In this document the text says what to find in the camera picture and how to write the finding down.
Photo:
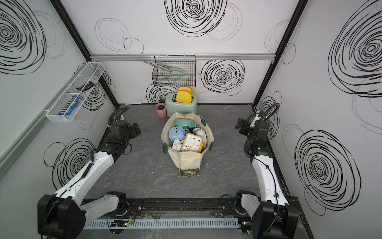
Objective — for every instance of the black remote control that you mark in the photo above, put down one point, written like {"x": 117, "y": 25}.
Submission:
{"x": 85, "y": 87}

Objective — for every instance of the yellow toast slice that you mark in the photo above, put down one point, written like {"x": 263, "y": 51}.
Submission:
{"x": 184, "y": 96}
{"x": 185, "y": 89}

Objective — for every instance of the mint green tongs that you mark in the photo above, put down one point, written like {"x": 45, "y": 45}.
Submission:
{"x": 173, "y": 70}

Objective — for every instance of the black wire basket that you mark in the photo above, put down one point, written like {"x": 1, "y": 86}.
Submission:
{"x": 186, "y": 62}

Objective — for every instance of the light blue clock back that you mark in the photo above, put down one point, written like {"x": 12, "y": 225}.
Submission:
{"x": 177, "y": 132}

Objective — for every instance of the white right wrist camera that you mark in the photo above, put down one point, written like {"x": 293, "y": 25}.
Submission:
{"x": 256, "y": 118}

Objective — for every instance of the blue candy packet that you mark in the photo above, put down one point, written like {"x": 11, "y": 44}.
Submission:
{"x": 70, "y": 106}

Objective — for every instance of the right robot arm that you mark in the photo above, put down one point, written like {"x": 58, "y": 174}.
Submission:
{"x": 271, "y": 215}

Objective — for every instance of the yellow rectangular clock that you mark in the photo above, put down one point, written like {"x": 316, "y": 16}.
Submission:
{"x": 192, "y": 143}

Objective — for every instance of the green round pastel clock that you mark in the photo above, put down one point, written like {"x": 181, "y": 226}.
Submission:
{"x": 186, "y": 123}

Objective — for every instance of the pink cup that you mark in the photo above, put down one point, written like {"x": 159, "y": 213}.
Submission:
{"x": 161, "y": 110}

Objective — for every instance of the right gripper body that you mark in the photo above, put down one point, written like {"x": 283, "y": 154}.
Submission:
{"x": 247, "y": 130}

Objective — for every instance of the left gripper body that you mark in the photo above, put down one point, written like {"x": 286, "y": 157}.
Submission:
{"x": 131, "y": 133}

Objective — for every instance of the cream canvas tote bag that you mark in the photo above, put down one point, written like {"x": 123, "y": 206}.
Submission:
{"x": 187, "y": 163}

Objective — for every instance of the white twin bell clock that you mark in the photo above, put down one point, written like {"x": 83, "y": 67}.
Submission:
{"x": 201, "y": 133}

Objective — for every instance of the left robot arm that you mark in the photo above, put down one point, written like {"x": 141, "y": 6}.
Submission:
{"x": 63, "y": 214}

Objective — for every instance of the yellow toast slice front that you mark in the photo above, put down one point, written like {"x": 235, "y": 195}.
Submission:
{"x": 184, "y": 96}

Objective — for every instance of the white wire shelf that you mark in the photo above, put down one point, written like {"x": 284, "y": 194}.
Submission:
{"x": 89, "y": 72}

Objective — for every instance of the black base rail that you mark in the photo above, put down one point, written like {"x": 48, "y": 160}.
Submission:
{"x": 225, "y": 205}

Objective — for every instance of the yellow toast slice back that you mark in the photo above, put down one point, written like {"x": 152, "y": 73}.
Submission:
{"x": 185, "y": 89}

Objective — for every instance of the white purple face clock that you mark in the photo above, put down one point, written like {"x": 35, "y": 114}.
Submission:
{"x": 177, "y": 145}

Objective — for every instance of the mint green toaster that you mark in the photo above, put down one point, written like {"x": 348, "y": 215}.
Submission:
{"x": 173, "y": 106}

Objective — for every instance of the grey slotted cable duct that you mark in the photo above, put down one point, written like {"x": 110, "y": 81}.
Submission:
{"x": 195, "y": 223}

